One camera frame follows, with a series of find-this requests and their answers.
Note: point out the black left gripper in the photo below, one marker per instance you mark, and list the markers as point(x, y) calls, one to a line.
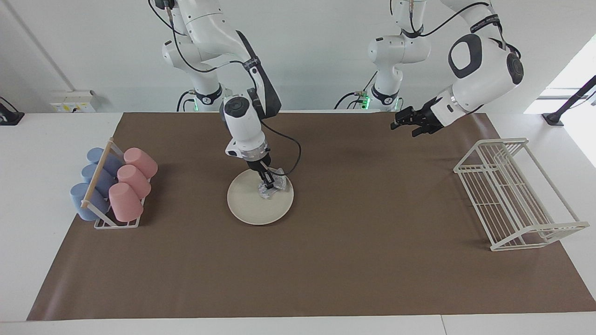
point(430, 115)

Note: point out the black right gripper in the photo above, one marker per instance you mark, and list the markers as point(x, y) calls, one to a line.
point(257, 164)

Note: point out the clear plastic bag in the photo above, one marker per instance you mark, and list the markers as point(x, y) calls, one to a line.
point(279, 184)

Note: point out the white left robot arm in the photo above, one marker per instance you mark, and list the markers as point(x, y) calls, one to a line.
point(484, 74)

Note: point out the cream round plate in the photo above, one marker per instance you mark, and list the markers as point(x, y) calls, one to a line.
point(251, 207)

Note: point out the brown table mat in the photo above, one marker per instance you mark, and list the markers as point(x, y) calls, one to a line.
point(326, 270)

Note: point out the pink plastic cup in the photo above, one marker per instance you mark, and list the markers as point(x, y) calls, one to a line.
point(125, 202)
point(134, 180)
point(140, 162)

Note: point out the black angled stand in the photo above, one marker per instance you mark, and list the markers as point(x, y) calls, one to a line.
point(565, 104)

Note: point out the bright window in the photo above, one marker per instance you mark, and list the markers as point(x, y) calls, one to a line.
point(572, 65)

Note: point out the blue plastic cup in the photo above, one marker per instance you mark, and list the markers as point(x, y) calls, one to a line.
point(81, 197)
point(91, 174)
point(95, 155)

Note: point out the black table clamp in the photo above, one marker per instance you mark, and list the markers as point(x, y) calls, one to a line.
point(9, 116)

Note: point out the white wall outlet box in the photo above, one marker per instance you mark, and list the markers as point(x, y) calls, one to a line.
point(72, 101)

